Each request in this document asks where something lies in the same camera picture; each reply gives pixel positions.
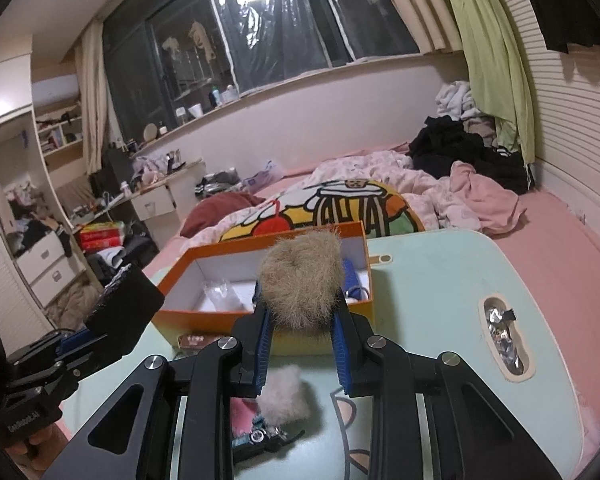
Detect pale plastic bag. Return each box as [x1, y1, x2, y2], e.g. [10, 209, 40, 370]
[242, 160, 286, 191]

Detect white fluffy ball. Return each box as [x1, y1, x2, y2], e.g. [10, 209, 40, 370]
[257, 364, 315, 425]

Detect brown packet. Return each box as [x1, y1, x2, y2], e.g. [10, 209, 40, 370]
[179, 332, 222, 352]

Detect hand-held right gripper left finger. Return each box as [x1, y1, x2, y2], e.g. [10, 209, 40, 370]
[41, 280, 275, 480]

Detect brown fluffy ball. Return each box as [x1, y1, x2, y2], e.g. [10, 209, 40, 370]
[256, 230, 346, 333]

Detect black clothes pile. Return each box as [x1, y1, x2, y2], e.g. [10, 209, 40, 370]
[407, 116, 536, 196]

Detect white clothes pile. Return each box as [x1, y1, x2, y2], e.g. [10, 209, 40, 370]
[435, 80, 496, 121]

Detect pink bed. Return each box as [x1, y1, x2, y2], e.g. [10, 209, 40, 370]
[150, 145, 600, 441]

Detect pale clothes heap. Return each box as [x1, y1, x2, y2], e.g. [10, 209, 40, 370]
[132, 155, 166, 183]

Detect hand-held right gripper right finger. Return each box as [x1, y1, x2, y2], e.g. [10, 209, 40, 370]
[331, 285, 565, 480]

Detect pink garment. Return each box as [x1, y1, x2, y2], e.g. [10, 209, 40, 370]
[449, 160, 528, 237]

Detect white shelf cabinet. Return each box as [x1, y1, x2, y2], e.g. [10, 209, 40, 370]
[0, 35, 96, 311]

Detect black bag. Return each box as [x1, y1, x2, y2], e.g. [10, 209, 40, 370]
[87, 232, 158, 273]

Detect dark window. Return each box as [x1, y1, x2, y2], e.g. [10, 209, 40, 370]
[102, 0, 421, 146]

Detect maroon pillow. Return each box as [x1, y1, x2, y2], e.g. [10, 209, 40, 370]
[180, 192, 266, 238]

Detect blue metal tin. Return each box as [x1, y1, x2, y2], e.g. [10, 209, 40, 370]
[344, 259, 372, 303]

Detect orange cardboard box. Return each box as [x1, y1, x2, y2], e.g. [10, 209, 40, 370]
[152, 220, 376, 356]

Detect beige curtain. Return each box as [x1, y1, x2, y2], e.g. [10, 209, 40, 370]
[77, 22, 123, 171]
[370, 0, 463, 53]

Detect white louvred closet door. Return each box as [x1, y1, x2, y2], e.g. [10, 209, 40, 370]
[485, 0, 600, 206]

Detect red box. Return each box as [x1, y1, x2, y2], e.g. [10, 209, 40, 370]
[80, 221, 126, 252]

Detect green hanging garment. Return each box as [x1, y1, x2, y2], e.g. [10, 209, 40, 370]
[437, 0, 538, 161]

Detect person's left hand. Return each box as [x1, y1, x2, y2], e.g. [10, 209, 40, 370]
[5, 417, 68, 467]

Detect grey striped clothes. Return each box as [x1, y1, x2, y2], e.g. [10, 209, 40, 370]
[195, 170, 243, 196]

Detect mint green cartoon desktop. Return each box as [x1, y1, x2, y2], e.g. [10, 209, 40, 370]
[55, 227, 600, 480]

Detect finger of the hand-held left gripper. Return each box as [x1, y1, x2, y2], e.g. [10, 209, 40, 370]
[9, 327, 96, 367]
[39, 344, 127, 397]

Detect yellow cartoon print blanket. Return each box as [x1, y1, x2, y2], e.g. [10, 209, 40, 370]
[220, 177, 426, 243]

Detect white desk with drawer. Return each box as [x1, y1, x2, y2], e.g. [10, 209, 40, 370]
[130, 160, 206, 221]

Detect black monitor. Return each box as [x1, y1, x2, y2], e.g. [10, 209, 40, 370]
[90, 150, 136, 196]

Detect green toy car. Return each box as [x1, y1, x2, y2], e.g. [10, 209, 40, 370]
[234, 407, 293, 456]

